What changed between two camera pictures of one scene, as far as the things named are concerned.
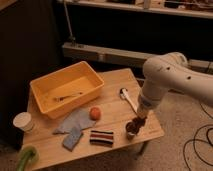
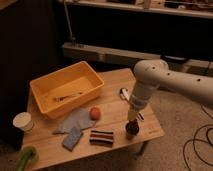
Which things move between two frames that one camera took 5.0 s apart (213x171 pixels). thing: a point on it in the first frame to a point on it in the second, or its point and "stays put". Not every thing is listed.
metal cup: [131, 130] stays put
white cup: [23, 120] stays put
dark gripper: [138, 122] to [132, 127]
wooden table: [116, 117] stays put
